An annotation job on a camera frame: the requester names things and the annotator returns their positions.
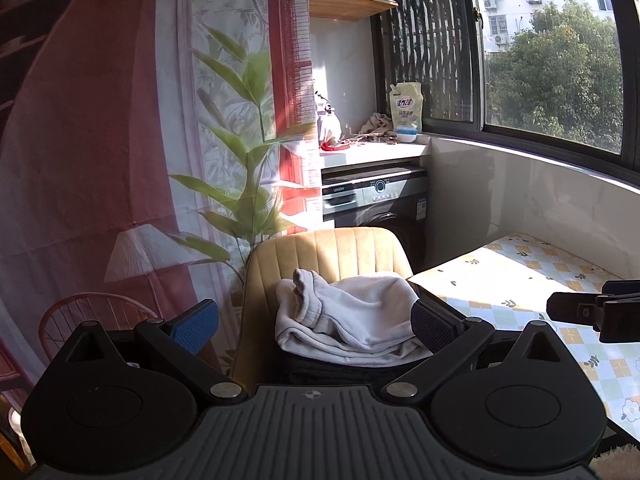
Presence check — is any white countertop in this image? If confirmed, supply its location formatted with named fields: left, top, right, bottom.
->
left=318, top=132, right=432, bottom=170

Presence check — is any beige upholstered chair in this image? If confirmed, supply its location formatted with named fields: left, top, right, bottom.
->
left=231, top=226, right=413, bottom=386

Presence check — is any beige fluffy fabric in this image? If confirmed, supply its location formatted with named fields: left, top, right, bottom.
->
left=592, top=447, right=640, bottom=480

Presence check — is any dark washing machine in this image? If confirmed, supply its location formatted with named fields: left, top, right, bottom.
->
left=320, top=164, right=430, bottom=271

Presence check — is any white detergent pouch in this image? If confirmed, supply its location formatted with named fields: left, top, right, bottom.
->
left=389, top=81, right=423, bottom=133

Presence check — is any dark framed window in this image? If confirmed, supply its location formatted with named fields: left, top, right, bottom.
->
left=465, top=0, right=633, bottom=158

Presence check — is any floral checkered tablecloth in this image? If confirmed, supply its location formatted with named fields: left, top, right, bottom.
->
left=407, top=232, right=640, bottom=441

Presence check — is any dark lattice window screen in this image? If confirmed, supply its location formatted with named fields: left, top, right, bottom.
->
left=372, top=0, right=476, bottom=123

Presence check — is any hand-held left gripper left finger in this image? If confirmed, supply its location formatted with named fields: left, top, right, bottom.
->
left=52, top=298, right=248, bottom=401

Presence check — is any crumpled beige rag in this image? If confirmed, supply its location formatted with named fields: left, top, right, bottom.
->
left=357, top=112, right=396, bottom=137

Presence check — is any pile of white clothes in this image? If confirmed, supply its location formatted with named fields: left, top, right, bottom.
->
left=274, top=268, right=435, bottom=361

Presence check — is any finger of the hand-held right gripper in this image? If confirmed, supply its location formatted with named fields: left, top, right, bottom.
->
left=546, top=280, right=640, bottom=344

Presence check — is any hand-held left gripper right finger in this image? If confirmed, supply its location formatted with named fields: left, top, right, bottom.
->
left=382, top=298, right=576, bottom=401

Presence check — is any white bottle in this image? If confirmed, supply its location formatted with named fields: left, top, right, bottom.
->
left=316, top=91, right=343, bottom=143

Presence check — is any printed wall tapestry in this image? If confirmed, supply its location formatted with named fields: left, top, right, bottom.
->
left=0, top=0, right=323, bottom=396

